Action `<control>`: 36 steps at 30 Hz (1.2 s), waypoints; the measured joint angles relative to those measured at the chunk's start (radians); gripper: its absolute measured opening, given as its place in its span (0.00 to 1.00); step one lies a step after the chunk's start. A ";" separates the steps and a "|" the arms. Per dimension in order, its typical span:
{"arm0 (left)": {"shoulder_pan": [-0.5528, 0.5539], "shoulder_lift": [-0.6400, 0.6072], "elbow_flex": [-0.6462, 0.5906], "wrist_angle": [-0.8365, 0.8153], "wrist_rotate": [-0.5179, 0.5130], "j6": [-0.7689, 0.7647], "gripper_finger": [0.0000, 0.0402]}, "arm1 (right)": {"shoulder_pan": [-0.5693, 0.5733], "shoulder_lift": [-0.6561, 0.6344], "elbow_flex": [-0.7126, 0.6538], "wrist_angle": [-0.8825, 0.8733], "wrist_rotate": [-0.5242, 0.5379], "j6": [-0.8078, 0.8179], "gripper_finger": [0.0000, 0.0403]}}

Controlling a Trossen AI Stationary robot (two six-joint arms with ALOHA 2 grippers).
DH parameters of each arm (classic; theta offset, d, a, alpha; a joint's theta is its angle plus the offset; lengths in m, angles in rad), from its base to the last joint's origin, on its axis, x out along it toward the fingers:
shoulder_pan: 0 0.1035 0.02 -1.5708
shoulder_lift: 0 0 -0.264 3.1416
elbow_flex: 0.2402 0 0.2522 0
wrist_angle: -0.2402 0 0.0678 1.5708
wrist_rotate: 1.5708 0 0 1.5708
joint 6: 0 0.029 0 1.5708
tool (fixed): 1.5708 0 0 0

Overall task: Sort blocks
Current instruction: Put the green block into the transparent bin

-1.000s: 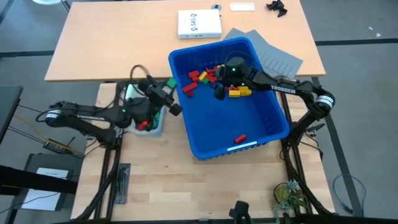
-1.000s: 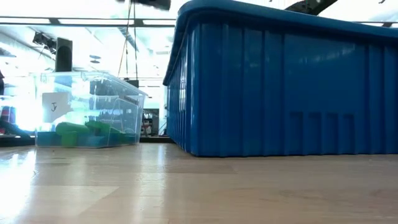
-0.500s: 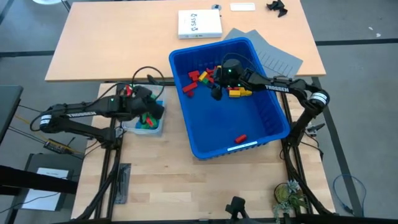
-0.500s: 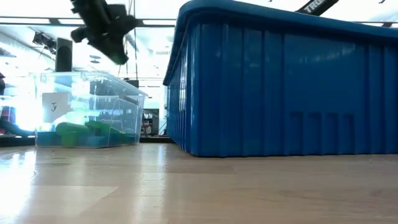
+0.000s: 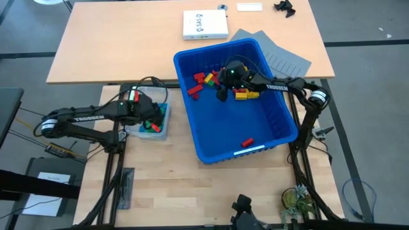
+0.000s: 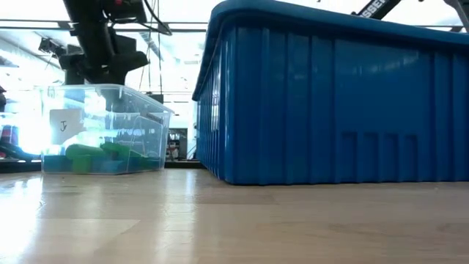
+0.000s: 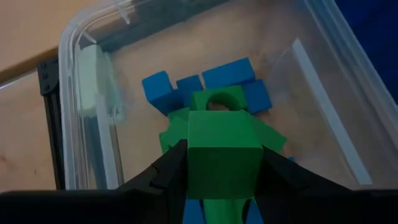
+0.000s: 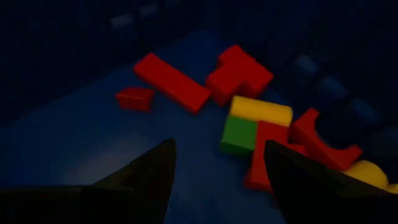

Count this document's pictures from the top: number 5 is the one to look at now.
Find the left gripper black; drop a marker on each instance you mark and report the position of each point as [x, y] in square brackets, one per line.
[143, 108]

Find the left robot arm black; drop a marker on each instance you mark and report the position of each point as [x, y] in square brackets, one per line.
[89, 118]

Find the white round object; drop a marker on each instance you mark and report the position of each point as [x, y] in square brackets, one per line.
[48, 1]

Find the blue plastic bin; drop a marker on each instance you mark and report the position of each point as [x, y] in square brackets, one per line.
[230, 127]

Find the green rectangular block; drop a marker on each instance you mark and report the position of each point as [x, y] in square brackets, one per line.
[163, 110]
[148, 124]

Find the white bin label strip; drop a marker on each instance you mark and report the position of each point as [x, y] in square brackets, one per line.
[249, 149]

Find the clear plastic container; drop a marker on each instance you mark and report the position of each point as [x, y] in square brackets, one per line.
[150, 135]

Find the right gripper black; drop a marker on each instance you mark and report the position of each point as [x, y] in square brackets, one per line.
[239, 76]

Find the artificial potted plant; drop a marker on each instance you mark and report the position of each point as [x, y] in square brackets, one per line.
[292, 199]

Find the light wooden desk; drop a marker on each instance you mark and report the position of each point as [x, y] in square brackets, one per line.
[112, 48]

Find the black plastic bracket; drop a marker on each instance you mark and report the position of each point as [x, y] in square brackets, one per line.
[286, 8]

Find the white paper sheet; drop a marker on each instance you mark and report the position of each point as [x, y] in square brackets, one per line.
[204, 24]

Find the red cube block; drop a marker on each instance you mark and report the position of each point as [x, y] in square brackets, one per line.
[196, 96]
[240, 90]

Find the black beam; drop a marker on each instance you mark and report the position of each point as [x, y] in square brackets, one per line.
[32, 185]

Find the grey slotted divider panel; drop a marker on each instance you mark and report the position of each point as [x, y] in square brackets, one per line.
[287, 60]
[246, 35]

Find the dark grey rectangular plate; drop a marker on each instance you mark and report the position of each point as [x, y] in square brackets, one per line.
[126, 188]

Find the grey desk grommet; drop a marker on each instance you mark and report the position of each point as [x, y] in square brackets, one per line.
[221, 7]

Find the red cylinder block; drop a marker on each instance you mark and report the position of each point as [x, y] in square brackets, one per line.
[247, 142]

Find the green arch block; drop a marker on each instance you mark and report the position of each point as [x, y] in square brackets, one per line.
[211, 84]

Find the black side desk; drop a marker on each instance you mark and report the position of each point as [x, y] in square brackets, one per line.
[9, 111]

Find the red arch block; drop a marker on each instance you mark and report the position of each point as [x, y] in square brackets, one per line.
[218, 71]

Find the black equipment case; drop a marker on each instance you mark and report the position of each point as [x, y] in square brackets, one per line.
[32, 166]

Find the white paper note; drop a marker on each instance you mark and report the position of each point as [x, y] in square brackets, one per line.
[54, 178]

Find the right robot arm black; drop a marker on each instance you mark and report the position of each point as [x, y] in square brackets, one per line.
[287, 86]

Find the blue rectangular block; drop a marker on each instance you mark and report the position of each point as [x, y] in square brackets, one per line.
[143, 129]

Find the black clamp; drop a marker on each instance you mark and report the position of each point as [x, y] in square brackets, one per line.
[156, 80]

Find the red long block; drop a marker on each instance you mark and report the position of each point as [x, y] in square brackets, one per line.
[195, 90]

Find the yellow rectangular block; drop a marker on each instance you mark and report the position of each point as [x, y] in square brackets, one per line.
[208, 78]
[241, 96]
[253, 95]

